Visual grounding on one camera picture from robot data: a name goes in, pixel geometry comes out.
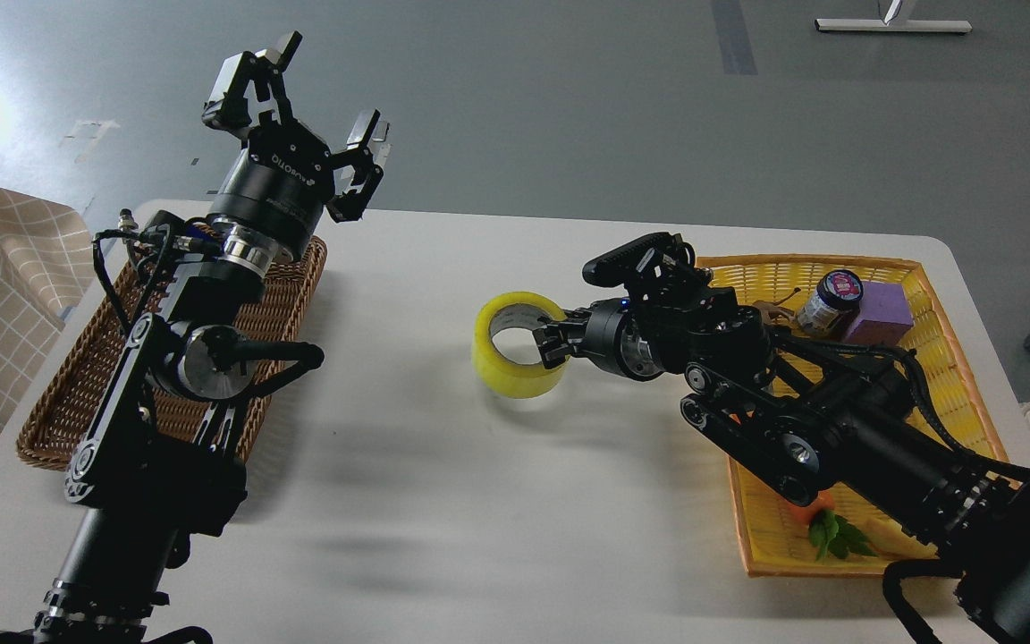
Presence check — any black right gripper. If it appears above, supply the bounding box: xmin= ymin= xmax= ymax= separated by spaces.
xmin=533 ymin=298 xmax=687 ymax=382

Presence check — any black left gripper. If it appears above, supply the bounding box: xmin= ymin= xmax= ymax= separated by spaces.
xmin=203 ymin=31 xmax=390 ymax=260

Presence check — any yellow tape roll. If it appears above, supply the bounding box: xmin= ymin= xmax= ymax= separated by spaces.
xmin=470 ymin=291 xmax=567 ymax=399

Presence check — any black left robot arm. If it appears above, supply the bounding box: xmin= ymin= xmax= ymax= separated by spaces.
xmin=0 ymin=31 xmax=389 ymax=643

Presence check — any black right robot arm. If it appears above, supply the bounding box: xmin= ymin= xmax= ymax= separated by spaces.
xmin=533 ymin=268 xmax=1030 ymax=643

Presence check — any brown toy snail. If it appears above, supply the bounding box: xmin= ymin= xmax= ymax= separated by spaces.
xmin=753 ymin=289 xmax=801 ymax=330

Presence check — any small dark jar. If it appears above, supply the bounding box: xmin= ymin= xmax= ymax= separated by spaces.
xmin=796 ymin=268 xmax=864 ymax=338

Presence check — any yellow plastic basket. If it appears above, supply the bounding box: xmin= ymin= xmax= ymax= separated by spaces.
xmin=697 ymin=255 xmax=1007 ymax=578

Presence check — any purple foam block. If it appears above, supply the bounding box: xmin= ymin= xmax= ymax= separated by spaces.
xmin=840 ymin=281 xmax=913 ymax=346

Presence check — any orange toy carrot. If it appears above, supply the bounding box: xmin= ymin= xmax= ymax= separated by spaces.
xmin=783 ymin=489 xmax=876 ymax=560

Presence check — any brown wicker basket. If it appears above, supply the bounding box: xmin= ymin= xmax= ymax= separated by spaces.
xmin=15 ymin=236 xmax=328 ymax=471

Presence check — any white stand base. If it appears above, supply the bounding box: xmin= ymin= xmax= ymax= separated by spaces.
xmin=814 ymin=1 xmax=973 ymax=34

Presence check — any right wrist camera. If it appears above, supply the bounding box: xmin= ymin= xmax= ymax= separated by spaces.
xmin=583 ymin=232 xmax=696 ymax=289

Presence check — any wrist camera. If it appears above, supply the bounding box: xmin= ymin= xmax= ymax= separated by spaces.
xmin=146 ymin=209 xmax=224 ymax=258
xmin=583 ymin=232 xmax=696 ymax=289

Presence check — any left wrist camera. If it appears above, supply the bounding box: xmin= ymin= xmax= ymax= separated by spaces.
xmin=146 ymin=209 xmax=224 ymax=258

